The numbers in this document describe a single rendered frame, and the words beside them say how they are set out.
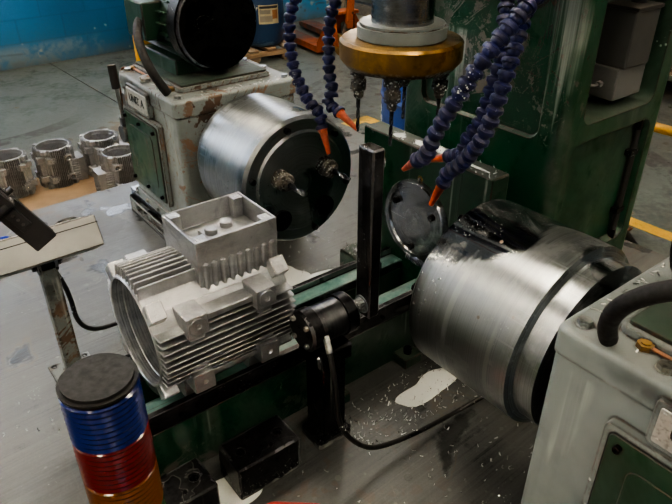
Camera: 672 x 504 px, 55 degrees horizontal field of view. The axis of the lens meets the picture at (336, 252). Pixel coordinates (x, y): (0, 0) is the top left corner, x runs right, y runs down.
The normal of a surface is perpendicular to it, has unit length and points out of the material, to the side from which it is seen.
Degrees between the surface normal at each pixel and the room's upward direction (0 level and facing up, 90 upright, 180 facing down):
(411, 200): 90
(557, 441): 90
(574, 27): 90
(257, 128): 32
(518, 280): 39
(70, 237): 58
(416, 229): 90
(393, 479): 0
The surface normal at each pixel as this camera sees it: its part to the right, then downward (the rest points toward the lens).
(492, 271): -0.50, -0.46
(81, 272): 0.00, -0.86
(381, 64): -0.35, 0.48
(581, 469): -0.79, 0.31
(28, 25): 0.64, 0.40
